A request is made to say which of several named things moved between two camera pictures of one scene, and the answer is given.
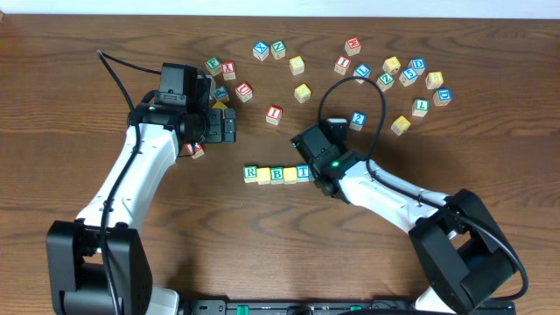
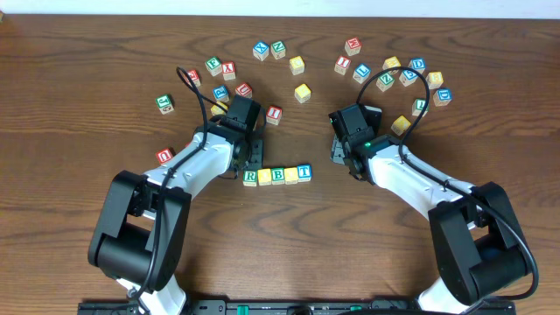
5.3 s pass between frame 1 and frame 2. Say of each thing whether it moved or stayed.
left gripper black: moved
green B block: stayed
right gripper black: moved
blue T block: stayed
